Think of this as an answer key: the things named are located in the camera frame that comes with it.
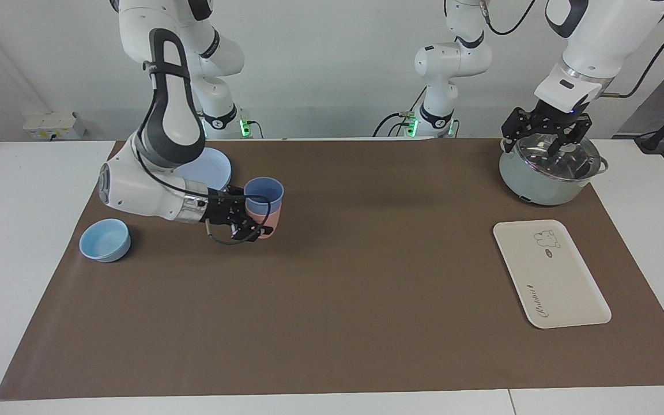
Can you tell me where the glass pot lid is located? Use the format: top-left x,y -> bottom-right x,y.
507,135 -> 603,186

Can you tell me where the pale green electric pot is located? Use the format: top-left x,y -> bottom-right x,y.
499,135 -> 609,206

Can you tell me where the pink ribbed cup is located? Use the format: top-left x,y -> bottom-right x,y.
244,202 -> 282,240

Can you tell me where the brown table mat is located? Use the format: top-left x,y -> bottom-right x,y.
0,138 -> 664,401

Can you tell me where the light blue bowl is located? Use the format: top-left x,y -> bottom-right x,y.
80,218 -> 132,263

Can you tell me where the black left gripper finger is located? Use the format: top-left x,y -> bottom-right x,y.
501,107 -> 533,154
548,113 -> 593,157

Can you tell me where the black base cable bundle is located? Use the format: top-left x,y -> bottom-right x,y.
373,86 -> 428,138

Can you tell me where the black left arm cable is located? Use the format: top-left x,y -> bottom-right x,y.
602,2 -> 664,99

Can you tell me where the lavender blue plate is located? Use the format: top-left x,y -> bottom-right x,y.
175,148 -> 233,193

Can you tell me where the periwinkle blue ribbed cup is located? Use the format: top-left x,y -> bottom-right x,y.
244,177 -> 284,216

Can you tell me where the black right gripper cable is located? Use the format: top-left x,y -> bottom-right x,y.
205,195 -> 273,246

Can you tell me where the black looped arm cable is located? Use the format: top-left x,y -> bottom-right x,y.
481,0 -> 538,36

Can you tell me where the white wall power strip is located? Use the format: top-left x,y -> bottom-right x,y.
23,112 -> 87,141

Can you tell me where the cream rabbit print tray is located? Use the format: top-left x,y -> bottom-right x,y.
493,220 -> 612,329

